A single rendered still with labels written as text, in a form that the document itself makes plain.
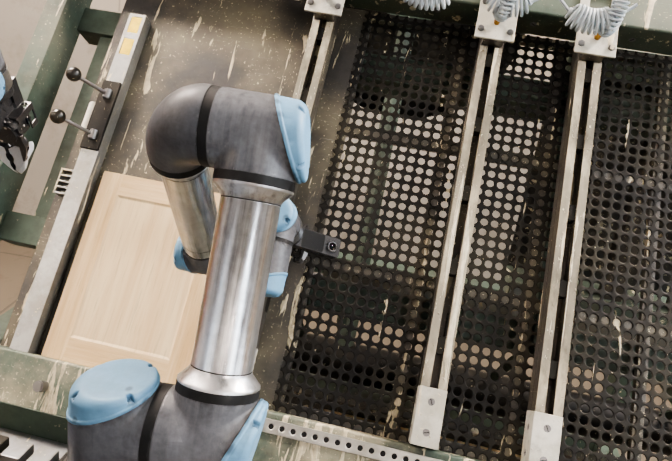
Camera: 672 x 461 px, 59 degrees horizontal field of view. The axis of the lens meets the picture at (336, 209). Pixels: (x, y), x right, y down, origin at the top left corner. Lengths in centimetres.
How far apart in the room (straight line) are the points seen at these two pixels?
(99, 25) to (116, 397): 135
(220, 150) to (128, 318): 83
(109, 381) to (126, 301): 71
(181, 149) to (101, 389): 33
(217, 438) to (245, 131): 40
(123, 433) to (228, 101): 45
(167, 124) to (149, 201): 79
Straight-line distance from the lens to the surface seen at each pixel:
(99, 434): 88
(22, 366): 164
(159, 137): 86
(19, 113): 139
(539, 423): 144
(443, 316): 145
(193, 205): 100
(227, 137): 81
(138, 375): 89
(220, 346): 83
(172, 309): 154
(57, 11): 196
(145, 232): 161
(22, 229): 182
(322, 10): 166
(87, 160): 171
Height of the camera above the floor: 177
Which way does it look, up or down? 18 degrees down
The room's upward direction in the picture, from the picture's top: 9 degrees clockwise
